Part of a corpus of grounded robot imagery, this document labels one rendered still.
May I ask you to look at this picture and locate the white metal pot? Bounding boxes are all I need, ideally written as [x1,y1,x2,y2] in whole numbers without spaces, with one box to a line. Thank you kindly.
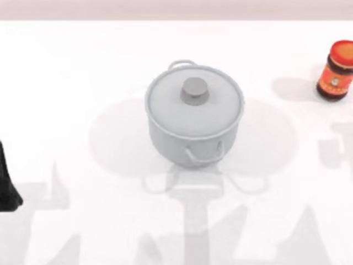
[145,59,246,169]

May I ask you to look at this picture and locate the sauce jar with red lid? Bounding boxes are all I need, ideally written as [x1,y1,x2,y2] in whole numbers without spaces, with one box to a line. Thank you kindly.
[315,40,353,103]

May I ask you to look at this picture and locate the white pot lid grey knob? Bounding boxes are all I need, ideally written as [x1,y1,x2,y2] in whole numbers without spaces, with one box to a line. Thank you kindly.
[145,66,245,140]

